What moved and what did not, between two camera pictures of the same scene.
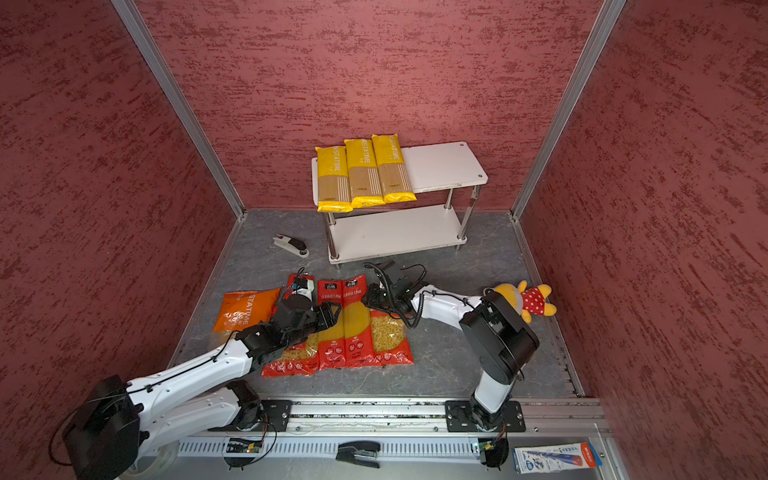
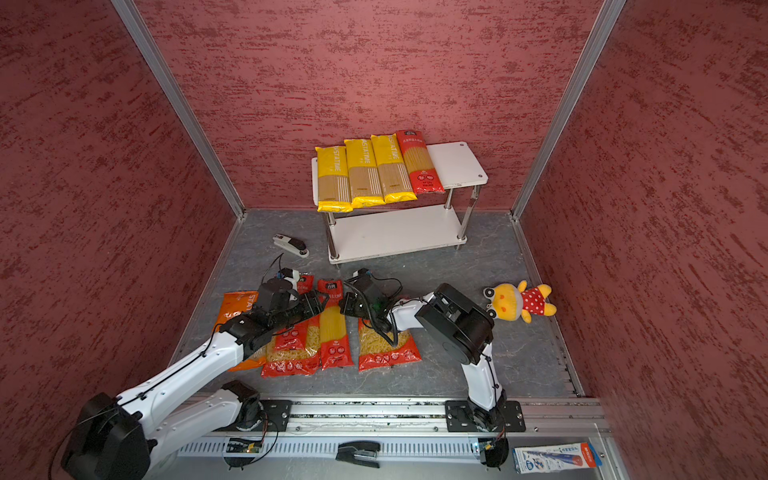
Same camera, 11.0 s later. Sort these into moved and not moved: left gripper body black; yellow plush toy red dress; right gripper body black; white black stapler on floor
Moved: left gripper body black; right gripper body black
Not moved: yellow plush toy red dress; white black stapler on floor
